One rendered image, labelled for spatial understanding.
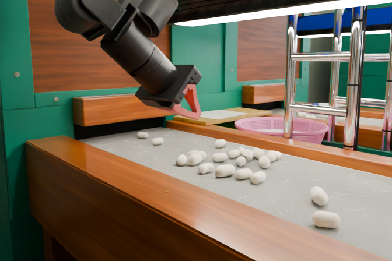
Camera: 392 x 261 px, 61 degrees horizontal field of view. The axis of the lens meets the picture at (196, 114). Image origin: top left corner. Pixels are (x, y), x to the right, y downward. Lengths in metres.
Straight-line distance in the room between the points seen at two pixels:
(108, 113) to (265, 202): 0.51
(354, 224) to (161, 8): 0.39
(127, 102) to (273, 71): 0.79
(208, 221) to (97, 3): 0.29
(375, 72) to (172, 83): 2.97
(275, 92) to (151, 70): 0.98
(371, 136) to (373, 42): 2.40
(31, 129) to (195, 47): 0.58
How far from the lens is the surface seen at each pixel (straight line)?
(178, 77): 0.50
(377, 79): 3.38
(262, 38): 1.45
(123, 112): 0.91
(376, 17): 1.17
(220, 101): 1.24
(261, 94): 1.33
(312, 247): 0.37
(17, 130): 0.88
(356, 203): 0.56
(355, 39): 0.77
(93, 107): 0.87
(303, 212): 0.50
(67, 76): 0.92
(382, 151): 1.02
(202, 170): 0.63
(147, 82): 0.49
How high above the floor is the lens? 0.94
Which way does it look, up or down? 9 degrees down
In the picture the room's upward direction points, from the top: straight up
